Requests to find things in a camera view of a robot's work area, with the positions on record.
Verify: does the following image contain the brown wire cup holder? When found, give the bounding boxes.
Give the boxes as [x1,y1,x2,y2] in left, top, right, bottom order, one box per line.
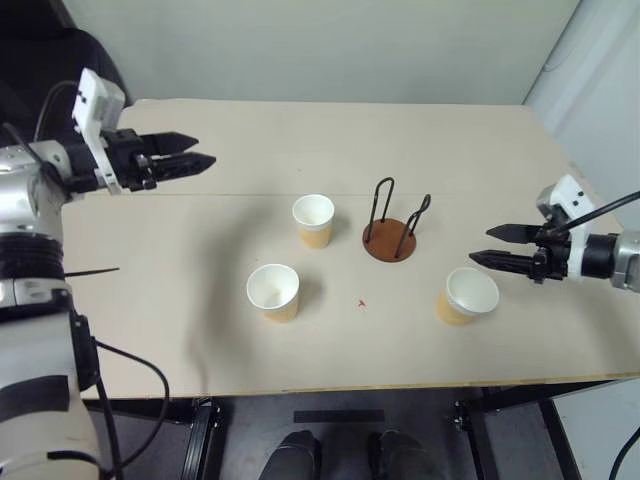
[361,176,432,263]

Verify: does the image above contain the black tape strip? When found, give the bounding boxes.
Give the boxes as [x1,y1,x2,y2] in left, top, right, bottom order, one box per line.
[293,409,385,425]

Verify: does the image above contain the tan ribbed paper cup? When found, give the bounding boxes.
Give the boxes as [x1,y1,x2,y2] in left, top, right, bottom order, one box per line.
[292,193,335,250]
[245,263,301,324]
[435,267,500,327]

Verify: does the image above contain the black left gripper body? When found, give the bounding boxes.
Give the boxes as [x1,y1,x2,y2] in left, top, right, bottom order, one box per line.
[102,128,159,194]

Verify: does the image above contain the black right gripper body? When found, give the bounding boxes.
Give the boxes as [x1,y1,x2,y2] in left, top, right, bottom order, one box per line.
[530,222,571,286]

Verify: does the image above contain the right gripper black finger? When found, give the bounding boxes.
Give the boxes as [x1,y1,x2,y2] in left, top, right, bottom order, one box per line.
[485,223,541,245]
[468,249,537,275]

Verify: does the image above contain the black metal table frame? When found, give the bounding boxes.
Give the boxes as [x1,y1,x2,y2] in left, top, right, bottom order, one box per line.
[82,382,626,480]

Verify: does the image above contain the white cabinet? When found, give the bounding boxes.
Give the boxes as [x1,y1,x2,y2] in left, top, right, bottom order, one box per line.
[552,379,640,480]

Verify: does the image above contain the dark rounded robot foot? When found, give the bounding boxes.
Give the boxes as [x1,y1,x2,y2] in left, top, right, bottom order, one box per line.
[259,430,322,480]
[368,430,434,480]

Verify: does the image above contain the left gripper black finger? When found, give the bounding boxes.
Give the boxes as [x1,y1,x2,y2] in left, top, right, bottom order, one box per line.
[149,132,200,156]
[149,153,218,180]

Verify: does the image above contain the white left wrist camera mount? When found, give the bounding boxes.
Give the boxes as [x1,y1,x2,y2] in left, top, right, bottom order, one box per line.
[71,67,126,196]

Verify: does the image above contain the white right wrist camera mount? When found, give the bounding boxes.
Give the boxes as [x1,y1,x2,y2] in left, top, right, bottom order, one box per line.
[535,174,594,276]

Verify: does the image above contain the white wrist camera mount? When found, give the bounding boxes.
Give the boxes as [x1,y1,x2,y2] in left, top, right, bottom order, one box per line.
[71,67,126,196]
[535,174,594,276]

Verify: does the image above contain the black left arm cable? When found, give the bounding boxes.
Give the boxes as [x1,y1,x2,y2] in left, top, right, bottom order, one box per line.
[0,79,171,480]

